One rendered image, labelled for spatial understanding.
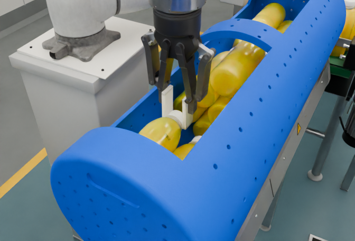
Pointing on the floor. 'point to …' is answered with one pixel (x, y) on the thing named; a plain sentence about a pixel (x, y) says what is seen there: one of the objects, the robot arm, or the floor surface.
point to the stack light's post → (348, 176)
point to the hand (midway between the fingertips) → (177, 108)
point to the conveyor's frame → (335, 86)
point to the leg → (271, 211)
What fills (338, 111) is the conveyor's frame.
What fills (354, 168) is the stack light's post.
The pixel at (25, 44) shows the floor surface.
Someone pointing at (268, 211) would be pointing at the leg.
